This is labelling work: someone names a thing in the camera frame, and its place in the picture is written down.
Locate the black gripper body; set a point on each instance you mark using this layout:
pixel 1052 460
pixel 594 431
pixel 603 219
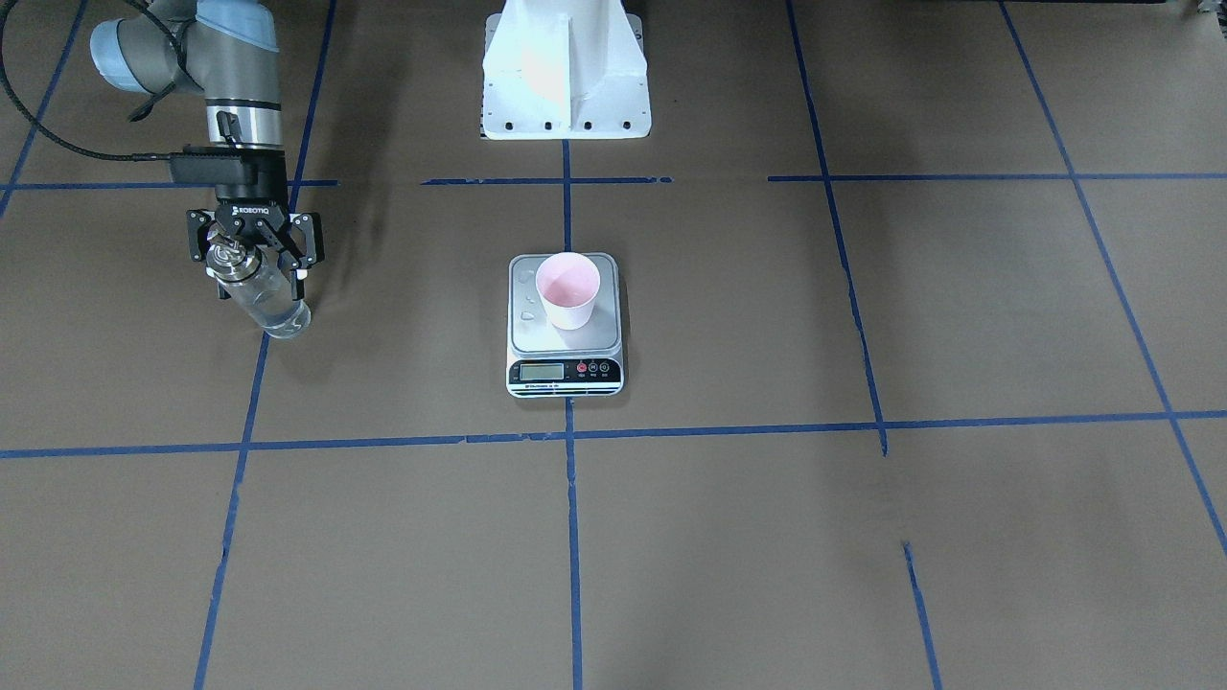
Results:
pixel 261 181

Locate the clear glass sauce bottle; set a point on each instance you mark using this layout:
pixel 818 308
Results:
pixel 254 283

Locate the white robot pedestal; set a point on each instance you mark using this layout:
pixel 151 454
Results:
pixel 564 70

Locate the silver kitchen scale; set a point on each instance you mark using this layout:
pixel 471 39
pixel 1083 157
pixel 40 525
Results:
pixel 544 361

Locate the pink cup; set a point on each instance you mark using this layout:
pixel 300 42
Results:
pixel 568 284

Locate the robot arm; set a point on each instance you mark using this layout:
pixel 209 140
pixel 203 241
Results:
pixel 225 52

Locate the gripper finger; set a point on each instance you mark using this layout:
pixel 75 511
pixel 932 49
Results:
pixel 302 248
pixel 199 226

